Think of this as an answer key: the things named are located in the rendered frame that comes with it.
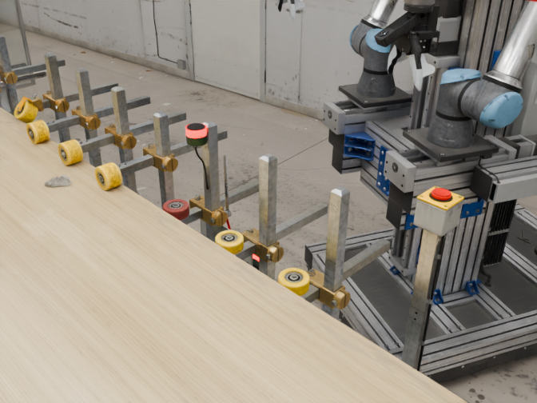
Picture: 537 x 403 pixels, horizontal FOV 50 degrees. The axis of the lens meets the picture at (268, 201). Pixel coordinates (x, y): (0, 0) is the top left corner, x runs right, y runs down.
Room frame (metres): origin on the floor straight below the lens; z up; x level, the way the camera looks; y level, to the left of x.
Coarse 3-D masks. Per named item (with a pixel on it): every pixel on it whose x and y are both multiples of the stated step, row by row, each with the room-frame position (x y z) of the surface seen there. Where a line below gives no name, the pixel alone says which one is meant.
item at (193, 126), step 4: (192, 124) 1.57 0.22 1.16; (196, 124) 1.57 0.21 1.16; (200, 124) 1.57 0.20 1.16; (188, 128) 1.54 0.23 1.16; (192, 128) 1.54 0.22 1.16; (196, 128) 1.54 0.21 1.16; (200, 128) 1.54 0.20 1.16; (204, 128) 1.54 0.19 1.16; (208, 144) 1.56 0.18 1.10; (196, 148) 1.55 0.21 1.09; (204, 148) 1.57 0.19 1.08; (208, 148) 1.56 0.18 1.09; (196, 152) 1.55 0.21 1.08; (204, 164) 1.56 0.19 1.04; (204, 168) 1.56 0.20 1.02; (208, 188) 1.56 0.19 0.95
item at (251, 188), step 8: (248, 184) 1.76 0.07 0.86; (256, 184) 1.76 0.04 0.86; (232, 192) 1.70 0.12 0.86; (240, 192) 1.70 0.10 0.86; (248, 192) 1.73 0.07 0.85; (256, 192) 1.75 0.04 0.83; (224, 200) 1.65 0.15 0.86; (232, 200) 1.68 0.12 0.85; (192, 208) 1.59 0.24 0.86; (192, 216) 1.56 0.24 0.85; (200, 216) 1.58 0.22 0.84
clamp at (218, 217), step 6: (192, 198) 1.64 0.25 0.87; (204, 198) 1.64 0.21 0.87; (192, 204) 1.62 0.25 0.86; (198, 204) 1.60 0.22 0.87; (204, 204) 1.60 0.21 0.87; (204, 210) 1.58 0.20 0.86; (210, 210) 1.56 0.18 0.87; (216, 210) 1.56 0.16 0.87; (222, 210) 1.57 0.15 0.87; (204, 216) 1.58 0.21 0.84; (210, 216) 1.55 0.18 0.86; (216, 216) 1.54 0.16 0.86; (222, 216) 1.55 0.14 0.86; (210, 222) 1.55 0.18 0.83; (216, 222) 1.54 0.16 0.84; (222, 222) 1.55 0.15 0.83
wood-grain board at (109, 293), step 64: (0, 128) 2.13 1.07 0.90; (0, 192) 1.61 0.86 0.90; (64, 192) 1.62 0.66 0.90; (128, 192) 1.62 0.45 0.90; (0, 256) 1.26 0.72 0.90; (64, 256) 1.27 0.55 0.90; (128, 256) 1.27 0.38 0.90; (192, 256) 1.27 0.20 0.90; (0, 320) 1.01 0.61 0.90; (64, 320) 1.02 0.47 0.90; (128, 320) 1.02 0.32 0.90; (192, 320) 1.02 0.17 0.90; (256, 320) 1.02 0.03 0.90; (320, 320) 1.02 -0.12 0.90; (0, 384) 0.82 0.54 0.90; (64, 384) 0.83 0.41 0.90; (128, 384) 0.83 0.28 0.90; (192, 384) 0.83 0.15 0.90; (256, 384) 0.83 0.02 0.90; (320, 384) 0.83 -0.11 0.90; (384, 384) 0.83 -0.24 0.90
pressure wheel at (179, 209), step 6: (168, 204) 1.54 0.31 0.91; (174, 204) 1.53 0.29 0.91; (180, 204) 1.54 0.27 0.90; (186, 204) 1.54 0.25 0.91; (168, 210) 1.50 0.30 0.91; (174, 210) 1.50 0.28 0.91; (180, 210) 1.50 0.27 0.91; (186, 210) 1.52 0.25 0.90; (174, 216) 1.49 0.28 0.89; (180, 216) 1.50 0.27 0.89; (186, 216) 1.51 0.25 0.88
